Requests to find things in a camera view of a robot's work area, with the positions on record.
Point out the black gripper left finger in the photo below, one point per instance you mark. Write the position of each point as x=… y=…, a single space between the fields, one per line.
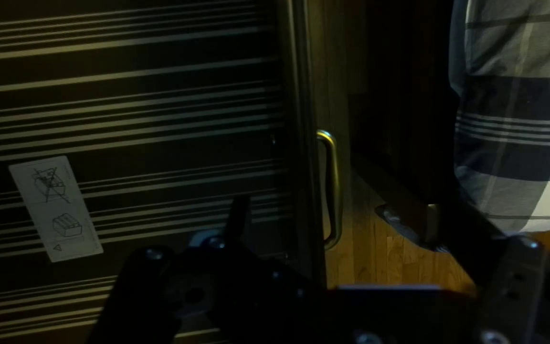
x=153 y=286

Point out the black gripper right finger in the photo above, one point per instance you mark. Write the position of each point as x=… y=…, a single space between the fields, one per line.
x=510 y=292

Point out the white paper label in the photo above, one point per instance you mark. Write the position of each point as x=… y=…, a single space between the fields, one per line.
x=55 y=210

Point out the plaid yellow black bed cover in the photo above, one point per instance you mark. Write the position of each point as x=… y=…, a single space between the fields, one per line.
x=516 y=126

